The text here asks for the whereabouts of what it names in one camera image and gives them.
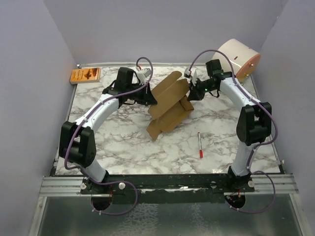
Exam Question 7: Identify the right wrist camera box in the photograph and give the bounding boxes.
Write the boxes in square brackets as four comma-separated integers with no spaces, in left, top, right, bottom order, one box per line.
[184,67,197,86]

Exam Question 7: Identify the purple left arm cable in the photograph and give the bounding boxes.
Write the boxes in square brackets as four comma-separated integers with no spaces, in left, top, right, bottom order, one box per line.
[63,57,154,217]

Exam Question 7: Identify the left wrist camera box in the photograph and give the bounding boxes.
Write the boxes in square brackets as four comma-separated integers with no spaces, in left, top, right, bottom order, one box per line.
[136,68,152,84]

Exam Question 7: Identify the large white cylindrical roll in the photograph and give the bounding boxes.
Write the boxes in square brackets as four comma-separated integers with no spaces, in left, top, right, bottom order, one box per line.
[218,39,261,83]

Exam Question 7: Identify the brown cardboard box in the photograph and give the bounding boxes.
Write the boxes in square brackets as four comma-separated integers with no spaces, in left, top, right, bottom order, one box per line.
[147,71,194,140]

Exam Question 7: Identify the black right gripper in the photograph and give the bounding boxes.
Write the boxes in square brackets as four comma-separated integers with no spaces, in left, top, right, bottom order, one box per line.
[187,77,216,101]

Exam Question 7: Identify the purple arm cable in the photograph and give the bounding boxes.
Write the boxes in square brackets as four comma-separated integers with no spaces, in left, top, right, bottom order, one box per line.
[63,57,154,217]
[189,50,279,214]

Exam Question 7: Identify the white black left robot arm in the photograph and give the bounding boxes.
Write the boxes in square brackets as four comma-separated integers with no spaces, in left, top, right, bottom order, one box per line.
[59,67,158,194]

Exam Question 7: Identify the red capped white marker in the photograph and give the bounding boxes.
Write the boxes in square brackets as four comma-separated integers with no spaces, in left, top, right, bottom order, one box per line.
[197,132,203,159]

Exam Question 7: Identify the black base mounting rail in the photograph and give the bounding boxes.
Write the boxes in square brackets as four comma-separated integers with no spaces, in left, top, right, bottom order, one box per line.
[80,174,254,204]

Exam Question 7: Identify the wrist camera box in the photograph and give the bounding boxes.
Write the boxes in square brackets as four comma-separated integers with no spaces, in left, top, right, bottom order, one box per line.
[184,67,197,86]
[136,68,152,84]

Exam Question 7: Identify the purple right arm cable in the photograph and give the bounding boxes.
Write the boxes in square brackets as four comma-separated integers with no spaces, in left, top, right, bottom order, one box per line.
[189,50,279,214]

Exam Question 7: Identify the orange paperback book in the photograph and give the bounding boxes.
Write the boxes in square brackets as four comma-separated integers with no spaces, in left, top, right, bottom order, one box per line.
[69,68,101,85]

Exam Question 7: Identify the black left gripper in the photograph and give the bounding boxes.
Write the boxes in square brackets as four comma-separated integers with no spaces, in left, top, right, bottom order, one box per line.
[126,82,158,105]

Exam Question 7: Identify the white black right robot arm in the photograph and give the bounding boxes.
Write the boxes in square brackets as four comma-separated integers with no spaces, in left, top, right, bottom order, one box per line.
[184,59,272,192]

